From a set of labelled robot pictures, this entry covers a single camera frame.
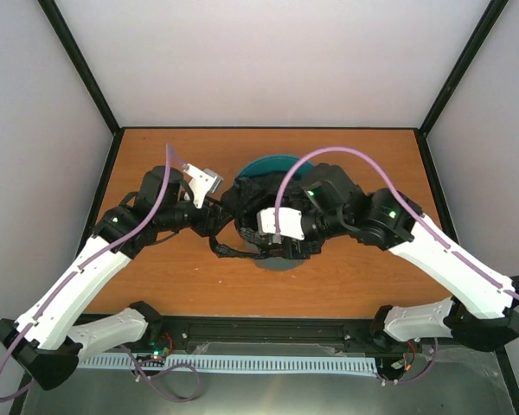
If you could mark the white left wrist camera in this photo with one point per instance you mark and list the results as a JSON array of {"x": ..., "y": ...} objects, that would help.
[{"x": 202, "y": 183}]

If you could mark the black left rear frame post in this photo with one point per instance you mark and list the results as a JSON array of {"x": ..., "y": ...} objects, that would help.
[{"x": 64, "y": 34}]

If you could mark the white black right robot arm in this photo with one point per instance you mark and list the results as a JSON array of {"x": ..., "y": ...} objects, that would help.
[{"x": 480, "y": 312}]

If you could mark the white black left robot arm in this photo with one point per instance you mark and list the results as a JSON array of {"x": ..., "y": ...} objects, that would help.
[{"x": 162, "y": 204}]

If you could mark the black right rear frame post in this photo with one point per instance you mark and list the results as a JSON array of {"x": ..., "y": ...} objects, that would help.
[{"x": 480, "y": 33}]

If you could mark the metal base plate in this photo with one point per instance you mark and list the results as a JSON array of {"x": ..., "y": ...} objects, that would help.
[{"x": 460, "y": 382}]

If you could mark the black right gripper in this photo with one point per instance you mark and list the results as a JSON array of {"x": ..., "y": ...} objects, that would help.
[{"x": 294, "y": 251}]

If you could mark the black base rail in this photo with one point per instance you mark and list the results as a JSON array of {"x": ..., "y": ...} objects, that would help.
[{"x": 264, "y": 333}]

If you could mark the small green-lit circuit board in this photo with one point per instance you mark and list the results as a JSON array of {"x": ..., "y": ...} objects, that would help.
[{"x": 161, "y": 349}]

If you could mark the black plastic trash bag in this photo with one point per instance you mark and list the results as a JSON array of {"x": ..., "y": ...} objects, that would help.
[{"x": 243, "y": 201}]

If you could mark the light blue slotted cable duct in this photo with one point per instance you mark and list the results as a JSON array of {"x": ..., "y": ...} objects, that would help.
[{"x": 238, "y": 364}]

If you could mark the teal plastic trash bin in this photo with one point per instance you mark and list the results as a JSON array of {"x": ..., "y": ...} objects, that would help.
[{"x": 262, "y": 166}]

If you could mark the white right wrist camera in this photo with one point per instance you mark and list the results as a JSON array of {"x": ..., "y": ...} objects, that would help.
[{"x": 286, "y": 224}]

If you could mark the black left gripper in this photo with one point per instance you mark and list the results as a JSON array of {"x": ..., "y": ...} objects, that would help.
[{"x": 210, "y": 225}]

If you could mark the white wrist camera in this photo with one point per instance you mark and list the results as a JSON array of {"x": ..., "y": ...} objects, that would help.
[
  {"x": 286, "y": 224},
  {"x": 202, "y": 183}
]

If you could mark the black frame post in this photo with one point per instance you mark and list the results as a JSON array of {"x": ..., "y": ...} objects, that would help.
[
  {"x": 480, "y": 33},
  {"x": 64, "y": 34}
]

